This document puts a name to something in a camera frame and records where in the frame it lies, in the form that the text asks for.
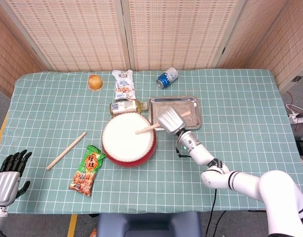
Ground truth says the green checkered tablecloth table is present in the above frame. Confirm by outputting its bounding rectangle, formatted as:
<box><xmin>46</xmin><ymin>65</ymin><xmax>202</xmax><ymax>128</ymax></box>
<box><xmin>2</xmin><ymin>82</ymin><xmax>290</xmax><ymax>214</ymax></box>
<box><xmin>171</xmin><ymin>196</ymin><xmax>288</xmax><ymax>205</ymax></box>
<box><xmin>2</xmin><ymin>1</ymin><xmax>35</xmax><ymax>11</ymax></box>
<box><xmin>0</xmin><ymin>68</ymin><xmax>303</xmax><ymax>215</ymax></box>

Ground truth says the white snack bag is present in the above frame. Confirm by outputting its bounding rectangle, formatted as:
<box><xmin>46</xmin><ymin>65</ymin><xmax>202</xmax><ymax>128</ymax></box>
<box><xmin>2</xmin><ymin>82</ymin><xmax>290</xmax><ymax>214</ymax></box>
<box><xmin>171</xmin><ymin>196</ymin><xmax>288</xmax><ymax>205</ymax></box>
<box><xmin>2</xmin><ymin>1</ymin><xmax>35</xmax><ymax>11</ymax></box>
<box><xmin>112</xmin><ymin>70</ymin><xmax>137</xmax><ymax>101</ymax></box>

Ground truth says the red drum white skin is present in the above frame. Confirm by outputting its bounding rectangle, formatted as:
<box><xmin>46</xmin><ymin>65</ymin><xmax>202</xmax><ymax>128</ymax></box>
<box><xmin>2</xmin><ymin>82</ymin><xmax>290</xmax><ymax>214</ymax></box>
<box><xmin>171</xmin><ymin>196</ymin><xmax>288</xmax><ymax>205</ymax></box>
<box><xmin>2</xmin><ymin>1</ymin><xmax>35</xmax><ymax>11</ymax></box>
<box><xmin>101</xmin><ymin>113</ymin><xmax>157</xmax><ymax>168</ymax></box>

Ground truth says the white power strip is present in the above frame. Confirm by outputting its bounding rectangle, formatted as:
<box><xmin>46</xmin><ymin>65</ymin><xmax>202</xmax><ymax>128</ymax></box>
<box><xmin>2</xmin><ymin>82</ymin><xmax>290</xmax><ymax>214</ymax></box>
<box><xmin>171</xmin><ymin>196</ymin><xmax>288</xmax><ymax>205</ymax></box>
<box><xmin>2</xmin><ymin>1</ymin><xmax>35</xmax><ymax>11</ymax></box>
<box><xmin>288</xmin><ymin>112</ymin><xmax>303</xmax><ymax>124</ymax></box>

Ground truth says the bamboo folding screen panel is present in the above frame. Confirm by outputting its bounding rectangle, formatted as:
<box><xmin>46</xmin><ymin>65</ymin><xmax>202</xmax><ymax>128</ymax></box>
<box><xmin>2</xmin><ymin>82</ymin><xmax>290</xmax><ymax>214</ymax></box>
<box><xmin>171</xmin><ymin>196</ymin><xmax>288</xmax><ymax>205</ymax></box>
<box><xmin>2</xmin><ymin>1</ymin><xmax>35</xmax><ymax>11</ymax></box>
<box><xmin>0</xmin><ymin>11</ymin><xmax>50</xmax><ymax>98</ymax></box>
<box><xmin>0</xmin><ymin>0</ymin><xmax>131</xmax><ymax>73</ymax></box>
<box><xmin>215</xmin><ymin>0</ymin><xmax>290</xmax><ymax>70</ymax></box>
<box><xmin>250</xmin><ymin>0</ymin><xmax>303</xmax><ymax>92</ymax></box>
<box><xmin>120</xmin><ymin>0</ymin><xmax>247</xmax><ymax>71</ymax></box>

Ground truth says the blue white soda can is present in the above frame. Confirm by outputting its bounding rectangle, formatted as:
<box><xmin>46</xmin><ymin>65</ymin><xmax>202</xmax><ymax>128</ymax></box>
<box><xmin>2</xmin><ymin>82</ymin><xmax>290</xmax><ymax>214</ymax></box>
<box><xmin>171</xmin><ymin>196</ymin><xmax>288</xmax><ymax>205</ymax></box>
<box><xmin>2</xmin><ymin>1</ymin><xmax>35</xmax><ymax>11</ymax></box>
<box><xmin>156</xmin><ymin>67</ymin><xmax>179</xmax><ymax>89</ymax></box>

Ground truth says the wooden drumstick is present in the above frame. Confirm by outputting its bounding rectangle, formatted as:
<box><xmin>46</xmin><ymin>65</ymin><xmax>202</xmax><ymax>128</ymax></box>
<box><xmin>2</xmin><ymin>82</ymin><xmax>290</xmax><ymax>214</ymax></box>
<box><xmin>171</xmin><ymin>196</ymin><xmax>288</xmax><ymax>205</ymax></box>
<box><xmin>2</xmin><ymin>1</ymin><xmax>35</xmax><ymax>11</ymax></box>
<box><xmin>45</xmin><ymin>131</ymin><xmax>87</xmax><ymax>171</ymax></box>
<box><xmin>135</xmin><ymin>111</ymin><xmax>191</xmax><ymax>135</ymax></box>

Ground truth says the stainless steel tray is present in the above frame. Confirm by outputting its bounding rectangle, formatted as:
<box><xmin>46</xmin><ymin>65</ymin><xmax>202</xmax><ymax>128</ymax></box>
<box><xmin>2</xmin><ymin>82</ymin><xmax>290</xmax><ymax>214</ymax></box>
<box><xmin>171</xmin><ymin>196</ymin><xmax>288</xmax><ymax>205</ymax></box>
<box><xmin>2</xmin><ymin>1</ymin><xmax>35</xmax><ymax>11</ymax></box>
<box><xmin>148</xmin><ymin>96</ymin><xmax>202</xmax><ymax>131</ymax></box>

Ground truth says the orange jelly cup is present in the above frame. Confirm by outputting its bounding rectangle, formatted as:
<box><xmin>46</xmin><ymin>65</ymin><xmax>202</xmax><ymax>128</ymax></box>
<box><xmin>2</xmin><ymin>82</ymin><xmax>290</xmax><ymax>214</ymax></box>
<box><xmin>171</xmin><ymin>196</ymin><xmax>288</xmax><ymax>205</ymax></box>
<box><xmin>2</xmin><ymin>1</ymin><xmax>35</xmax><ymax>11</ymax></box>
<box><xmin>87</xmin><ymin>74</ymin><xmax>104</xmax><ymax>92</ymax></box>

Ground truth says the red cable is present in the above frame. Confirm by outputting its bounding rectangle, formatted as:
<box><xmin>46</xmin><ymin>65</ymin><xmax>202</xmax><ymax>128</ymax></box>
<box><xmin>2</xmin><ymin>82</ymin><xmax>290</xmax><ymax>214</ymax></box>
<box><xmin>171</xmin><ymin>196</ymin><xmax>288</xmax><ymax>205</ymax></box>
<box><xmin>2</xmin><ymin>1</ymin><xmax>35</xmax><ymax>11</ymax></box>
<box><xmin>286</xmin><ymin>91</ymin><xmax>303</xmax><ymax>112</ymax></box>

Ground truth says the green snack bag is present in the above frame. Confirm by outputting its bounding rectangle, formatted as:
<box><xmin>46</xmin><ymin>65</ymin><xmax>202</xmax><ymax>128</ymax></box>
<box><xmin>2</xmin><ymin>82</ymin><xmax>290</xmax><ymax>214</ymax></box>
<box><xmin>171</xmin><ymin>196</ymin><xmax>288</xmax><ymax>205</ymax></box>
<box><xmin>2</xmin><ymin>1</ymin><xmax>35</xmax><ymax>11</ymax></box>
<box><xmin>69</xmin><ymin>145</ymin><xmax>107</xmax><ymax>198</ymax></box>

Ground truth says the left silver black-fingered robot hand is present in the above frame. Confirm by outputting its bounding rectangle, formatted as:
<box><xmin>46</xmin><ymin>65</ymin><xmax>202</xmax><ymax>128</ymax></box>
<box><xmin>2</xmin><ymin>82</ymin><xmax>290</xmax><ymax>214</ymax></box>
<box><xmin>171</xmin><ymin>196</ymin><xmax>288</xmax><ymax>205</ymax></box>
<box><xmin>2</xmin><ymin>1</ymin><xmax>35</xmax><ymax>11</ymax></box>
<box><xmin>0</xmin><ymin>149</ymin><xmax>33</xmax><ymax>207</ymax></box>

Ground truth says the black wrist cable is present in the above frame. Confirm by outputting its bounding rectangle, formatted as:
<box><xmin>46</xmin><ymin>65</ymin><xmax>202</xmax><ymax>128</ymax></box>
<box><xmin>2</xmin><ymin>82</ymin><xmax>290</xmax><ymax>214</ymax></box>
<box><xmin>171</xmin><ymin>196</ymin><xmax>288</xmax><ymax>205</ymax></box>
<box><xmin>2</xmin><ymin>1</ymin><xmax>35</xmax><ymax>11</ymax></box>
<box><xmin>175</xmin><ymin>140</ymin><xmax>192</xmax><ymax>159</ymax></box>

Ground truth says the yellow drink bottle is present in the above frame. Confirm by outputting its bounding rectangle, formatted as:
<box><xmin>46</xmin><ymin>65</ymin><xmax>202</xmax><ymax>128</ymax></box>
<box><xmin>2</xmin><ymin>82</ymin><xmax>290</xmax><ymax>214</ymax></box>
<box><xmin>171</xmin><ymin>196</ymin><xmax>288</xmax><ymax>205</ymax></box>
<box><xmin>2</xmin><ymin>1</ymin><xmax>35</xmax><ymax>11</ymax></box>
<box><xmin>109</xmin><ymin>99</ymin><xmax>149</xmax><ymax>117</ymax></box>

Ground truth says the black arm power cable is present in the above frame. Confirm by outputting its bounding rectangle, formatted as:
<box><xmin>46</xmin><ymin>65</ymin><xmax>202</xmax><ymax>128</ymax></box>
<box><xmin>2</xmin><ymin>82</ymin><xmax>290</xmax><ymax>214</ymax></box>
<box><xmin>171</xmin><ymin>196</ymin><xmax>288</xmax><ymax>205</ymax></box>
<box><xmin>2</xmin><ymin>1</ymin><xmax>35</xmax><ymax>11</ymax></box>
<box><xmin>204</xmin><ymin>189</ymin><xmax>218</xmax><ymax>237</ymax></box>

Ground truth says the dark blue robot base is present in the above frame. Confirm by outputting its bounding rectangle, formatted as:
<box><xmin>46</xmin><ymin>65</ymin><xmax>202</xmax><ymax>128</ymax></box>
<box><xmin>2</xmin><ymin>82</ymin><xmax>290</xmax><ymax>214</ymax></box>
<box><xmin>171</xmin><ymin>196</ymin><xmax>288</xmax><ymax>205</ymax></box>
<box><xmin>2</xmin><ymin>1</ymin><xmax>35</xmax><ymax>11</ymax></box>
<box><xmin>97</xmin><ymin>211</ymin><xmax>203</xmax><ymax>237</ymax></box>

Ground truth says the right silver orange-tipped robot hand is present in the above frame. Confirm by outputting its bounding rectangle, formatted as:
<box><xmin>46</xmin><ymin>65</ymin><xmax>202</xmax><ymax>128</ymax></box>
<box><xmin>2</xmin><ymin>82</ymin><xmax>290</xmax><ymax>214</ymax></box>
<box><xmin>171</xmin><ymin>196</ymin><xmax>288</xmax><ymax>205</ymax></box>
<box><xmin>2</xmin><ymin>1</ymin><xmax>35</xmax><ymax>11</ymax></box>
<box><xmin>156</xmin><ymin>106</ymin><xmax>187</xmax><ymax>136</ymax></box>

